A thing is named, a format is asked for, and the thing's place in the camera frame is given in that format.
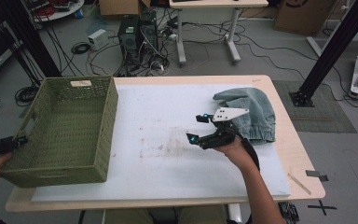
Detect light blue denim shorts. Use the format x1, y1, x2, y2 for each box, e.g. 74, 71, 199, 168
212, 87, 277, 147

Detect white-legged wooden desk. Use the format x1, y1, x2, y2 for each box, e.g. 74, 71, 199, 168
168, 0, 269, 65

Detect person's right hand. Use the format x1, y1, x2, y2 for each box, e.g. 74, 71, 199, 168
213, 136, 255, 171

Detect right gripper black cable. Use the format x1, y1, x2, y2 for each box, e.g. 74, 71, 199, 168
234, 129, 261, 172

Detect tangle of floor cables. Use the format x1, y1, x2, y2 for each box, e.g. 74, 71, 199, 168
87, 12, 358, 108

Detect person's olive trousers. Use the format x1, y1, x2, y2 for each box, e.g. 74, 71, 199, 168
104, 204, 229, 224

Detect white foam mat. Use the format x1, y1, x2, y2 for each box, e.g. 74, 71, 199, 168
31, 83, 292, 203

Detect black braided cable bundle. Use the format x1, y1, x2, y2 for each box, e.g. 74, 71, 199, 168
278, 201, 300, 223

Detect grey floor mat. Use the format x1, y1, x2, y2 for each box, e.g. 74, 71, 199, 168
271, 79, 358, 134

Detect large coiled black cable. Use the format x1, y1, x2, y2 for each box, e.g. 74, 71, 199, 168
14, 85, 41, 107

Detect small coiled black cable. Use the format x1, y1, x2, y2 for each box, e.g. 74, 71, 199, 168
70, 41, 91, 55

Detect grey computer tower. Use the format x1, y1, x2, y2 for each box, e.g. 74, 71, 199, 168
139, 10, 159, 62

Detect white power adapter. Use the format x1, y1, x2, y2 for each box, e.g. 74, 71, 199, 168
150, 61, 166, 72

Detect green woven basket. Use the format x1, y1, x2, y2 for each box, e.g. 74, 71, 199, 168
0, 75, 119, 189

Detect black metal stand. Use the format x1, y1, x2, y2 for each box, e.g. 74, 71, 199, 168
0, 0, 62, 78
288, 0, 358, 108

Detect white table leg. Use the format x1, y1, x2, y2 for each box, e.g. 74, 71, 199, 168
227, 203, 242, 223

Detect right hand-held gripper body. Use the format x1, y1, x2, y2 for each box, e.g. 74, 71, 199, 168
199, 106, 250, 150

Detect black tape strip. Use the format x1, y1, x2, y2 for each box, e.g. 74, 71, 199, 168
305, 169, 329, 183

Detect large cardboard box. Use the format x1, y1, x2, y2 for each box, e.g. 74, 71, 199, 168
273, 0, 338, 36

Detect white box device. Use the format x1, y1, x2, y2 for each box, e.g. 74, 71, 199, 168
88, 28, 110, 51

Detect black tape cross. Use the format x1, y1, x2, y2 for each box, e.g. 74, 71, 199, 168
307, 200, 338, 217

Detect black computer tower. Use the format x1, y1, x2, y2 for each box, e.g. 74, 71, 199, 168
117, 14, 142, 68

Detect thin wooden stick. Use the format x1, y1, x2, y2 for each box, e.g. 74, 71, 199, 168
287, 173, 312, 196

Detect round white table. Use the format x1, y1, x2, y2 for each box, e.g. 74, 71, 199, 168
24, 0, 86, 23

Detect small cardboard box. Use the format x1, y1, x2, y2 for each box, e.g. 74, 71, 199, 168
98, 0, 152, 17

